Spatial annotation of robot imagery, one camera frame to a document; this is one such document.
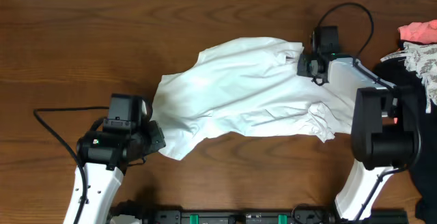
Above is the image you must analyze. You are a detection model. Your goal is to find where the white t-shirt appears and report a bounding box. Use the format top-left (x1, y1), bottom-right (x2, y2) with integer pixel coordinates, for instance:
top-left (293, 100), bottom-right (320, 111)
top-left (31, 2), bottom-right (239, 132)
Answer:
top-left (152, 37), bottom-right (354, 160)

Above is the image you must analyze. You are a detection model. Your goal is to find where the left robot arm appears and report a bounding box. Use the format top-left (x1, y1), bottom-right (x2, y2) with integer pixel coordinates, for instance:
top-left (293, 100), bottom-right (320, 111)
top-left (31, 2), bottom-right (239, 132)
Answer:
top-left (64, 94), bottom-right (166, 223)

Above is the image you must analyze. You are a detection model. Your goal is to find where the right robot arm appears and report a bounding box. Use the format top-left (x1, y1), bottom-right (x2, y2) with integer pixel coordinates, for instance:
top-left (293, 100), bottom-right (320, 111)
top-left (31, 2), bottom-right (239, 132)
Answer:
top-left (297, 53), bottom-right (422, 223)

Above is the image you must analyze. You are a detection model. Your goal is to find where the white floral patterned garment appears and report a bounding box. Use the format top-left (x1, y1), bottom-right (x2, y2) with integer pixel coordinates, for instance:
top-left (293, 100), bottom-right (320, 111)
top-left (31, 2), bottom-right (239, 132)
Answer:
top-left (380, 42), bottom-right (436, 113)

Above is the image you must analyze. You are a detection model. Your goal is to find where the pink garment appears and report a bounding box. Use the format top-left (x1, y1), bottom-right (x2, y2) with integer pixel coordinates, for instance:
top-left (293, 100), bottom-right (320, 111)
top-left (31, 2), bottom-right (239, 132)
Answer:
top-left (398, 20), bottom-right (437, 44)

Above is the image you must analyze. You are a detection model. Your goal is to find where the black garment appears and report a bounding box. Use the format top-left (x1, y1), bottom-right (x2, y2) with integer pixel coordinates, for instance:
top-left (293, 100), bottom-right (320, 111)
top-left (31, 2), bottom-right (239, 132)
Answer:
top-left (373, 59), bottom-right (436, 224)

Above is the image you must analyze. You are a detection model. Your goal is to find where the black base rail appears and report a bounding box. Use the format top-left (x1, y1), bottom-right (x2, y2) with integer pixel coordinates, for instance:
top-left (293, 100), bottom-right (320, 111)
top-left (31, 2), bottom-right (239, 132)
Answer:
top-left (105, 202), bottom-right (409, 224)

